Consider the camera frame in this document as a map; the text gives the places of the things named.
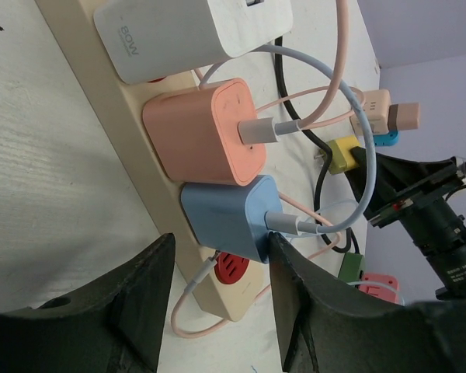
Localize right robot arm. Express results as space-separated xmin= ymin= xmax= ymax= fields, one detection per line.
xmin=364 ymin=154 xmax=466 ymax=301

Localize light blue USB cable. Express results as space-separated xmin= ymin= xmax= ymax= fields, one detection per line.
xmin=197 ymin=44 xmax=407 ymax=308

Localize brown plug on adapter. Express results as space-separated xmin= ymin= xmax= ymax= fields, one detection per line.
xmin=388 ymin=103 xmax=421 ymax=131

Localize pink socket adapter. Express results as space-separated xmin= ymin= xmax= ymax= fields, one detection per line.
xmin=357 ymin=273 xmax=399 ymax=304

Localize black power strip cord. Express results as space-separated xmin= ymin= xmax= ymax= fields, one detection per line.
xmin=273 ymin=37 xmax=360 ymax=253

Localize blue USB charger cube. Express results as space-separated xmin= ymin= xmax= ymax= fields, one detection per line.
xmin=181 ymin=175 xmax=283 ymax=263

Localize blue round adapter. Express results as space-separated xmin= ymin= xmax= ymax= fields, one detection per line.
xmin=374 ymin=131 xmax=399 ymax=147

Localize pink USB charger cube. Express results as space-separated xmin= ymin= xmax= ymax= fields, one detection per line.
xmin=142 ymin=78 xmax=266 ymax=186

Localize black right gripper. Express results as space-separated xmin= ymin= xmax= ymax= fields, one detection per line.
xmin=345 ymin=147 xmax=462 ymax=228

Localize beige cube socket adapter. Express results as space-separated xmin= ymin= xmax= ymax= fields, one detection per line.
xmin=356 ymin=89 xmax=391 ymax=135

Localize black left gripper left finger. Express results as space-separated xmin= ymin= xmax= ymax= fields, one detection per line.
xmin=0 ymin=233 xmax=176 ymax=372

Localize yellow charger plug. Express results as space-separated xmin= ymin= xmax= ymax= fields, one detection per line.
xmin=327 ymin=135 xmax=360 ymax=175

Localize beige power strip red sockets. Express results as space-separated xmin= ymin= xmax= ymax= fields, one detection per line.
xmin=35 ymin=1 xmax=266 ymax=321

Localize green power strip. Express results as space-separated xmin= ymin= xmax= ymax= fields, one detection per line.
xmin=337 ymin=253 xmax=365 ymax=283

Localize white USB charger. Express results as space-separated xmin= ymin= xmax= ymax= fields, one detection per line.
xmin=93 ymin=0 xmax=293 ymax=85

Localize pink USB cable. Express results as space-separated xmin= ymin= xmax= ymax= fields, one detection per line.
xmin=170 ymin=0 xmax=368 ymax=338

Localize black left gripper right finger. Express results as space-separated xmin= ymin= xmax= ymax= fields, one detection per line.
xmin=268 ymin=232 xmax=466 ymax=372

